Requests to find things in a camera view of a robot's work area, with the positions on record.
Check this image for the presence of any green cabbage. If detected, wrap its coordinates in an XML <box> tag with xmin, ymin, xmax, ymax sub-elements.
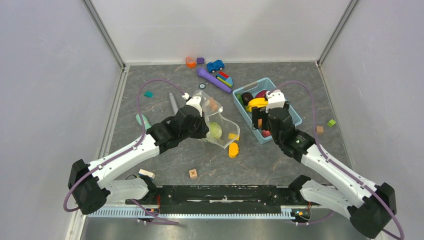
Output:
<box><xmin>209</xmin><ymin>121</ymin><xmax>223</xmax><ymax>140</ymax></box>

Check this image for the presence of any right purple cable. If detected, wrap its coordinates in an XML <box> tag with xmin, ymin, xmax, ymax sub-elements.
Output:
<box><xmin>268</xmin><ymin>80</ymin><xmax>406</xmax><ymax>240</ymax></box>

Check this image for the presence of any green small cube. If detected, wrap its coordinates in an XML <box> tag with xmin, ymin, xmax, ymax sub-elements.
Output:
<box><xmin>327</xmin><ymin>119</ymin><xmax>337</xmax><ymax>128</ymax></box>

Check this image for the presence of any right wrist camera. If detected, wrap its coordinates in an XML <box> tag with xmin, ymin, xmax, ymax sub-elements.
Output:
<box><xmin>265</xmin><ymin>89</ymin><xmax>286</xmax><ymax>113</ymax></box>

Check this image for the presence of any wooden cube with cross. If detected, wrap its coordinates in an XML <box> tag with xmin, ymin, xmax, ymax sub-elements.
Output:
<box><xmin>189</xmin><ymin>169</ymin><xmax>198</xmax><ymax>179</ymax></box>

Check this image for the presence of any white block with blue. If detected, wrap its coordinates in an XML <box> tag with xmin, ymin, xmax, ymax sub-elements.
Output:
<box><xmin>138</xmin><ymin>169</ymin><xmax>156</xmax><ymax>180</ymax></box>

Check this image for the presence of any light blue plastic basket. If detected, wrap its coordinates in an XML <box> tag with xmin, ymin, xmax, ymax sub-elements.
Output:
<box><xmin>232</xmin><ymin>77</ymin><xmax>303</xmax><ymax>145</ymax></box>

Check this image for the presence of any orange shape block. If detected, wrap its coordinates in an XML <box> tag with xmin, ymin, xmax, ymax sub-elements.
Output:
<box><xmin>185</xmin><ymin>56</ymin><xmax>197</xmax><ymax>69</ymax></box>

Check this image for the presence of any teal toy microphone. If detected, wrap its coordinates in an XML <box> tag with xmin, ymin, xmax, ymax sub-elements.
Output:
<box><xmin>135</xmin><ymin>114</ymin><xmax>151</xmax><ymax>130</ymax></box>

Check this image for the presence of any green cucumber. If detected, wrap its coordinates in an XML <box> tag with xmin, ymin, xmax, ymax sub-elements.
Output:
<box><xmin>235</xmin><ymin>94</ymin><xmax>245</xmax><ymax>107</ymax></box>

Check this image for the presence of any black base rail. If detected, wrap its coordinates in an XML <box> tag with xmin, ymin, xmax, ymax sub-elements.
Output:
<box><xmin>137</xmin><ymin>185</ymin><xmax>311</xmax><ymax>215</ymax></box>

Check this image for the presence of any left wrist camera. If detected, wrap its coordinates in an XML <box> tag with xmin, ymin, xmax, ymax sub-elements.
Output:
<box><xmin>182</xmin><ymin>92</ymin><xmax>203</xmax><ymax>117</ymax></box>

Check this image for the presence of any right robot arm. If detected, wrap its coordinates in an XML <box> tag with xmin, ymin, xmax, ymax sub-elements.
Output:
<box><xmin>251</xmin><ymin>105</ymin><xmax>399</xmax><ymax>239</ymax></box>

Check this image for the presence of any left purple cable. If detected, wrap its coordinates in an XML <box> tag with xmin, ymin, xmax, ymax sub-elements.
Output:
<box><xmin>62</xmin><ymin>78</ymin><xmax>186</xmax><ymax>214</ymax></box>

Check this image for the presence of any purple toy microphone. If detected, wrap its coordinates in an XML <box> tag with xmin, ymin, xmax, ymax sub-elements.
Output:
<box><xmin>196</xmin><ymin>67</ymin><xmax>233</xmax><ymax>94</ymax></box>

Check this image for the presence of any purple small block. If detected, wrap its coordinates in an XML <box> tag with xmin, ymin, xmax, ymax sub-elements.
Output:
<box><xmin>196</xmin><ymin>57</ymin><xmax>205</xmax><ymax>65</ymax></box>

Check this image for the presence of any dark avocado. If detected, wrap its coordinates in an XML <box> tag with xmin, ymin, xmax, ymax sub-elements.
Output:
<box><xmin>241</xmin><ymin>92</ymin><xmax>254</xmax><ymax>107</ymax></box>

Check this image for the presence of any red sweet potato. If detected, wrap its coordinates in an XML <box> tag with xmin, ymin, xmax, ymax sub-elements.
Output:
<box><xmin>255</xmin><ymin>89</ymin><xmax>267</xmax><ymax>98</ymax></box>

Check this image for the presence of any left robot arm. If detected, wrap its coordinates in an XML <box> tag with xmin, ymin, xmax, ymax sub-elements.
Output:
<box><xmin>63</xmin><ymin>104</ymin><xmax>209</xmax><ymax>215</ymax></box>

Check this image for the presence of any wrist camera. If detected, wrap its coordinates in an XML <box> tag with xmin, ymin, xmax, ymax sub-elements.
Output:
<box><xmin>182</xmin><ymin>92</ymin><xmax>203</xmax><ymax>117</ymax></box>
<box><xmin>265</xmin><ymin>89</ymin><xmax>286</xmax><ymax>113</ymax></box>

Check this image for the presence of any brown wooden cube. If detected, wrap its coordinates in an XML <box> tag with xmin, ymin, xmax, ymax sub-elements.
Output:
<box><xmin>315</xmin><ymin>125</ymin><xmax>324</xmax><ymax>135</ymax></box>

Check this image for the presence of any teal small block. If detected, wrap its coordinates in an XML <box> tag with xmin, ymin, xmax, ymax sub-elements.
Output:
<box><xmin>144</xmin><ymin>91</ymin><xmax>153</xmax><ymax>98</ymax></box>

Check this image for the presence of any clear dotted zip bag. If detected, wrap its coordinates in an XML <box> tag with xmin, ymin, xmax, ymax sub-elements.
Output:
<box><xmin>193</xmin><ymin>90</ymin><xmax>240</xmax><ymax>149</ymax></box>

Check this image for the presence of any yellow oval block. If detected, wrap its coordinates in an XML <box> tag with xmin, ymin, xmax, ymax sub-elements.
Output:
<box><xmin>228</xmin><ymin>142</ymin><xmax>240</xmax><ymax>158</ymax></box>

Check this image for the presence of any multicolour block stack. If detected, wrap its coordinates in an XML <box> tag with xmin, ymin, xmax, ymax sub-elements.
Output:
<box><xmin>215</xmin><ymin>71</ymin><xmax>234</xmax><ymax>88</ymax></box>

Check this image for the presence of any yellow banana bunch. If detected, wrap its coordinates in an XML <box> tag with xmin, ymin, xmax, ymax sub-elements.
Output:
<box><xmin>245</xmin><ymin>97</ymin><xmax>268</xmax><ymax>113</ymax></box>

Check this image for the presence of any yellow small block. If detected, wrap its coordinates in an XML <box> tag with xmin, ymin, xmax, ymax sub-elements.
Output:
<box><xmin>228</xmin><ymin>133</ymin><xmax>240</xmax><ymax>141</ymax></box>

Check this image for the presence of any orange lego brick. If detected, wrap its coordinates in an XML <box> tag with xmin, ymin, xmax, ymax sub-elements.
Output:
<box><xmin>209</xmin><ymin>98</ymin><xmax>219</xmax><ymax>112</ymax></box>

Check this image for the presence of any purple cable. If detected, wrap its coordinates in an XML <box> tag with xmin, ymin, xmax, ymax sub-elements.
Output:
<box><xmin>268</xmin><ymin>80</ymin><xmax>406</xmax><ymax>240</ymax></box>
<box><xmin>62</xmin><ymin>78</ymin><xmax>186</xmax><ymax>214</ymax></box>

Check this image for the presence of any blue toy car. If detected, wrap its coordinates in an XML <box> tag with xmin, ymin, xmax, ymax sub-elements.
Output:
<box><xmin>206</xmin><ymin>59</ymin><xmax>225</xmax><ymax>73</ymax></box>

